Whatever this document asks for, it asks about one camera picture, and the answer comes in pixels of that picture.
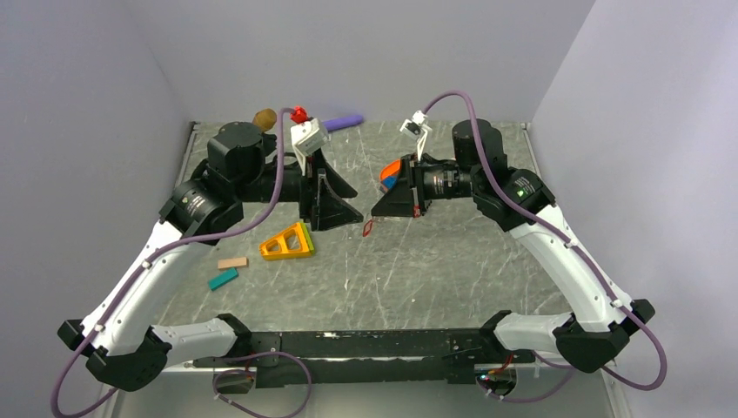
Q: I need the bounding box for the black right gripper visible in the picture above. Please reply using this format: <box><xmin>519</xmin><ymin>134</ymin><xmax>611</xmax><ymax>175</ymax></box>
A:
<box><xmin>372</xmin><ymin>152</ymin><xmax>482</xmax><ymax>216</ymax></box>

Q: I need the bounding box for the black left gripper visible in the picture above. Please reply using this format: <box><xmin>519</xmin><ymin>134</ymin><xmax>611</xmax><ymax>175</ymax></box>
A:
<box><xmin>235</xmin><ymin>145</ymin><xmax>364</xmax><ymax>230</ymax></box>

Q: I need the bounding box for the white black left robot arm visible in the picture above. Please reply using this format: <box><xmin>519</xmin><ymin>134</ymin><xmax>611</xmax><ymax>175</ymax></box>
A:
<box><xmin>58</xmin><ymin>118</ymin><xmax>363</xmax><ymax>392</ymax></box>

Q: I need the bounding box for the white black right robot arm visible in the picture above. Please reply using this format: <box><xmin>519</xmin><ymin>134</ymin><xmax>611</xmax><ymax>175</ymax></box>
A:
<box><xmin>371</xmin><ymin>119</ymin><xmax>655</xmax><ymax>373</ymax></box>

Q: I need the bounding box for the colourful brick block stack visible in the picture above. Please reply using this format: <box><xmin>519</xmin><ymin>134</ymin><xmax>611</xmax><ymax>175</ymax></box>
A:
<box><xmin>380</xmin><ymin>176</ymin><xmax>397</xmax><ymax>192</ymax></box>

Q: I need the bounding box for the orange horseshoe toy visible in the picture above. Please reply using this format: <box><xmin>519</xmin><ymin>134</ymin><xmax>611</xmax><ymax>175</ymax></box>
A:
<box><xmin>379</xmin><ymin>159</ymin><xmax>401</xmax><ymax>182</ymax></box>

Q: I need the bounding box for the orange triangle toy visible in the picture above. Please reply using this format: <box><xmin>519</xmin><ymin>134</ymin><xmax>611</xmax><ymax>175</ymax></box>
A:
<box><xmin>259</xmin><ymin>221</ymin><xmax>315</xmax><ymax>261</ymax></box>

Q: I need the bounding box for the purple cylinder toy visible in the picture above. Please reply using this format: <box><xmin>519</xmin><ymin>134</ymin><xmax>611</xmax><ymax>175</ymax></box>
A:
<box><xmin>324</xmin><ymin>114</ymin><xmax>364</xmax><ymax>132</ymax></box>

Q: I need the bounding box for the beige wooden block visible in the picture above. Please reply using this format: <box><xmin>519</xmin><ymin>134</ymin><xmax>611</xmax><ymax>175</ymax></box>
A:
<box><xmin>218</xmin><ymin>257</ymin><xmax>249</xmax><ymax>271</ymax></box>

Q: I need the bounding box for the teal wooden block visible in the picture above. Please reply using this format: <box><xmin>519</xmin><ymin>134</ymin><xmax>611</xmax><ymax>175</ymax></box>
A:
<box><xmin>208</xmin><ymin>267</ymin><xmax>238</xmax><ymax>292</ymax></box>

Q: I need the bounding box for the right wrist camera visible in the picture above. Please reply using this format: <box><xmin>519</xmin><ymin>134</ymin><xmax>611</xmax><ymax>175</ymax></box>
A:
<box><xmin>399</xmin><ymin>111</ymin><xmax>433</xmax><ymax>160</ymax></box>

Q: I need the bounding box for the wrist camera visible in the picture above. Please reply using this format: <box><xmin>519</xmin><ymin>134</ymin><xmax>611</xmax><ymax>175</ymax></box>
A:
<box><xmin>399</xmin><ymin>111</ymin><xmax>433</xmax><ymax>160</ymax></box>
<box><xmin>290</xmin><ymin>118</ymin><xmax>329</xmax><ymax>176</ymax></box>

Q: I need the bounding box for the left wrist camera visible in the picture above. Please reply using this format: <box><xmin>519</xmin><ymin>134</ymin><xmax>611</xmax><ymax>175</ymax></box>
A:
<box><xmin>290</xmin><ymin>118</ymin><xmax>329</xmax><ymax>176</ymax></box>

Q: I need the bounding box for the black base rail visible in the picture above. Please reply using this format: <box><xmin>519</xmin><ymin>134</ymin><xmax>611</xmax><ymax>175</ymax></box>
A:
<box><xmin>192</xmin><ymin>328</ymin><xmax>537</xmax><ymax>388</ymax></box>

